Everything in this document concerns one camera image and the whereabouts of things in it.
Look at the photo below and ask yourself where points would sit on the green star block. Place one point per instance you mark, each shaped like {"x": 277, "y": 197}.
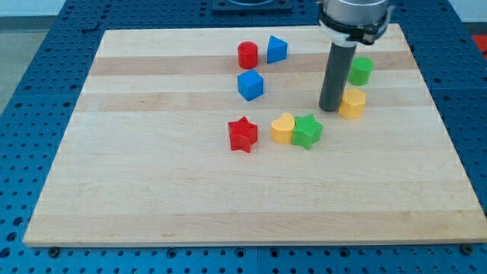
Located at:
{"x": 306, "y": 131}

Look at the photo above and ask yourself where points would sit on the yellow heart block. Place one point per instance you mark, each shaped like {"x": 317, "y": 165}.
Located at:
{"x": 282, "y": 129}

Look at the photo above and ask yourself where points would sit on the blue triangular prism block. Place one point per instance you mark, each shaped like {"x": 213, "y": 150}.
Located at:
{"x": 277, "y": 50}

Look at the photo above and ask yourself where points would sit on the red star block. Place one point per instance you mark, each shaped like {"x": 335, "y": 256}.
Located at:
{"x": 242, "y": 134}

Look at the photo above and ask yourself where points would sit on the wooden board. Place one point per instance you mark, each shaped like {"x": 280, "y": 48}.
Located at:
{"x": 145, "y": 160}

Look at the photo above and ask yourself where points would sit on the red cylinder block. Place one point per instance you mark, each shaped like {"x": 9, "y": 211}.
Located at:
{"x": 247, "y": 55}

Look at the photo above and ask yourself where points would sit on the blue cube block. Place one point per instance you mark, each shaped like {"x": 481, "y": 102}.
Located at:
{"x": 250, "y": 85}

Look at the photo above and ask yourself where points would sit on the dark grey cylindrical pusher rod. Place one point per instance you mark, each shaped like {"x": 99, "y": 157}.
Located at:
{"x": 336, "y": 74}

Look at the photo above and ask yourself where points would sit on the green cylinder block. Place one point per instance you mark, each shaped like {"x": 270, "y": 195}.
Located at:
{"x": 360, "y": 71}

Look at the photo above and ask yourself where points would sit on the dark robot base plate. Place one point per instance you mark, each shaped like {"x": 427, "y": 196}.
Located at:
{"x": 227, "y": 6}

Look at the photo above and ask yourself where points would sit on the red object at right edge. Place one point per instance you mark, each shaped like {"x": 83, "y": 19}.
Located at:
{"x": 481, "y": 42}

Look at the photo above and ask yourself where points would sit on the yellow hexagon block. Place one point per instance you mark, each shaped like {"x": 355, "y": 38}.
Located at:
{"x": 352, "y": 104}

